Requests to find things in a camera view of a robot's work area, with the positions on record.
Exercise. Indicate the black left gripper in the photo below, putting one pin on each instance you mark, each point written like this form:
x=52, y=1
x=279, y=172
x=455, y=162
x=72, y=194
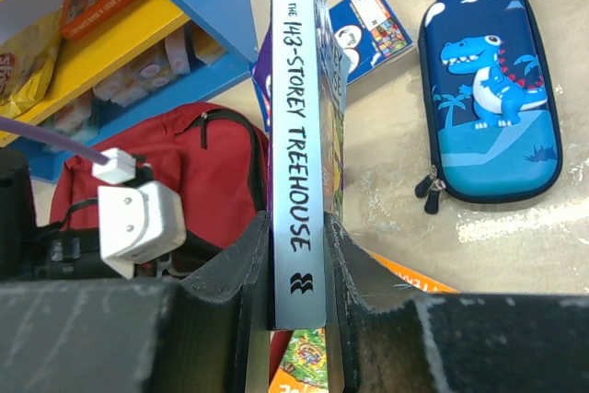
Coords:
x=68, y=249

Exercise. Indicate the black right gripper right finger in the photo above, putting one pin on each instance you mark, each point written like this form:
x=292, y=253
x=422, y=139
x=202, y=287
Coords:
x=384, y=335

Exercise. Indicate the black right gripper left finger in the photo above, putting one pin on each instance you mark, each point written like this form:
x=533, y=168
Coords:
x=205, y=333

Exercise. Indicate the orange treehouse book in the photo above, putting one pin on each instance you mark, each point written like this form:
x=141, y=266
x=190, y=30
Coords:
x=299, y=358

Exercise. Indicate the red backpack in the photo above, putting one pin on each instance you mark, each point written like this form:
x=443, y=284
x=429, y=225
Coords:
x=213, y=157

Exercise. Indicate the purple book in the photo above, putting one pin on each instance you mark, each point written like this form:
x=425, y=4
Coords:
x=306, y=79

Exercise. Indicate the blue cartoon book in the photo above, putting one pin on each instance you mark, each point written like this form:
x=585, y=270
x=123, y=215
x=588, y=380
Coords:
x=369, y=33

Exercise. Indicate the yellow chips bag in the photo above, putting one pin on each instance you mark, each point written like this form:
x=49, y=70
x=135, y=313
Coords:
x=27, y=62

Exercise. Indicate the blue dinosaur pencil case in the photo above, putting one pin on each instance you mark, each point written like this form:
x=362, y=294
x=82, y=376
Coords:
x=492, y=120

